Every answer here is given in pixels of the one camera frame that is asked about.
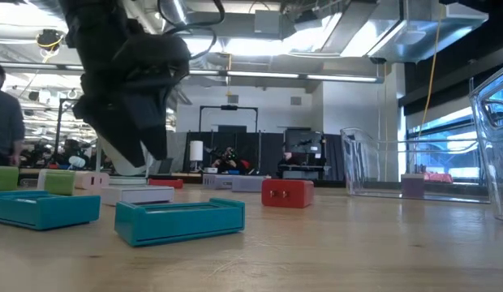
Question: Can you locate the yellow hanging cord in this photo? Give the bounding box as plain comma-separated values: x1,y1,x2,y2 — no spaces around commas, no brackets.
420,4,444,127

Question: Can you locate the black computer monitor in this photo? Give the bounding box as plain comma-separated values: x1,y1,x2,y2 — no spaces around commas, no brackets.
284,128,324,154

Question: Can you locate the purple power adapter block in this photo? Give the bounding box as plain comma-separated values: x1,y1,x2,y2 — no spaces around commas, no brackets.
400,174,425,199

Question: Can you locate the black ceiling cable reel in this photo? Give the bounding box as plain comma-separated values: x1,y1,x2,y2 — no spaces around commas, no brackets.
35,28,66,53

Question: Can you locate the white cylindrical cup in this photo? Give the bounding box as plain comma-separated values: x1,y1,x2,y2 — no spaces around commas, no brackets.
99,135,152,187

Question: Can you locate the long ceiling light strip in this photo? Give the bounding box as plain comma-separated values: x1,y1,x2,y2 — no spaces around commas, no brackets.
188,68,379,84

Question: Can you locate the red low background object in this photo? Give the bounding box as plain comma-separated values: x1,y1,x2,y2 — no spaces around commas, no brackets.
423,172,454,184

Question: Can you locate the black metal stand frame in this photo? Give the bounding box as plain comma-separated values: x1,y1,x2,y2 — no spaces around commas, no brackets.
54,97,81,163

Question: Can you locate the red power adapter block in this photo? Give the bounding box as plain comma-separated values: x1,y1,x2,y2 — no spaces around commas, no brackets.
261,178,316,209

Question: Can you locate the black gantry frame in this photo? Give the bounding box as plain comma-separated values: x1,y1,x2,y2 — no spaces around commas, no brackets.
199,104,260,133

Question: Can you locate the teal digital clock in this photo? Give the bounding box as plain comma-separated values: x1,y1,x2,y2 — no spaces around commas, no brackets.
114,197,247,247
0,190,101,231

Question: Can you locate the grey open laptop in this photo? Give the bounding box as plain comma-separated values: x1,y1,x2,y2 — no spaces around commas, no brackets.
157,157,174,175

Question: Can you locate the grey ceiling box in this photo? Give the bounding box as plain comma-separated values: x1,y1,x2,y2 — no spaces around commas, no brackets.
254,10,282,35

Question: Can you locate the white rectangular block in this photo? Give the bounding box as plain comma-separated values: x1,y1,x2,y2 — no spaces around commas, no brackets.
100,185,175,207

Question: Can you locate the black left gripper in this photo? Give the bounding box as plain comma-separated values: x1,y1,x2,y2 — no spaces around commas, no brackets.
71,18,191,169

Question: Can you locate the pink power adapter block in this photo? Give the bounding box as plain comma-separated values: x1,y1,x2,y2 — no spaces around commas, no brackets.
75,171,110,191

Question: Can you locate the black curtain partition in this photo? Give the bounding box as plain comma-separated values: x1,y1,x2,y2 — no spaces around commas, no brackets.
182,131,346,183

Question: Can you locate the rectangular metal ventilation duct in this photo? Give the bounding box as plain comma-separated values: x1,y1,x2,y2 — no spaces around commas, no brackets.
340,0,490,64

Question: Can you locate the clear plastic bin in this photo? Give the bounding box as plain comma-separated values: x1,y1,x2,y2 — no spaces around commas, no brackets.
340,127,491,204
468,62,503,224

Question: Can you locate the white table lamp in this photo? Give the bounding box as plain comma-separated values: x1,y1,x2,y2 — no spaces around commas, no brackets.
189,140,204,172

